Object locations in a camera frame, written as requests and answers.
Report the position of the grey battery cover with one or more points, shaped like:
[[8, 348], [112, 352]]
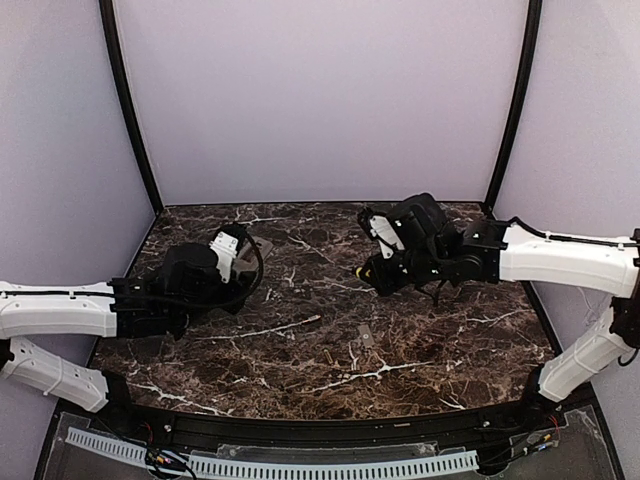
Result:
[[365, 335]]

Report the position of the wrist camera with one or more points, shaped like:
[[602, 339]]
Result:
[[228, 244], [378, 228]]

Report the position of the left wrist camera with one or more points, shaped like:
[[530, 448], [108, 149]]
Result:
[[228, 244]]

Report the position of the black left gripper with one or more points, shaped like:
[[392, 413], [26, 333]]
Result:
[[245, 270]]

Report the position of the yellow handled screwdriver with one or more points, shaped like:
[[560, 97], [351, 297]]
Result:
[[362, 273]]

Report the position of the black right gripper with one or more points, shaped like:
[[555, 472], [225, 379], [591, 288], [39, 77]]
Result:
[[382, 270]]

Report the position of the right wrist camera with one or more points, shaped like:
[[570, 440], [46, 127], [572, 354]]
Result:
[[378, 228]]

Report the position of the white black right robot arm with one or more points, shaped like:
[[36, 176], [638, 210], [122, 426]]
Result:
[[419, 244]]

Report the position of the white slotted cable duct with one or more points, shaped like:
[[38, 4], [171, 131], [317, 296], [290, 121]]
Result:
[[240, 462]]

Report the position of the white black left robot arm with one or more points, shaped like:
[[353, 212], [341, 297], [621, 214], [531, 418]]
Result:
[[193, 280]]

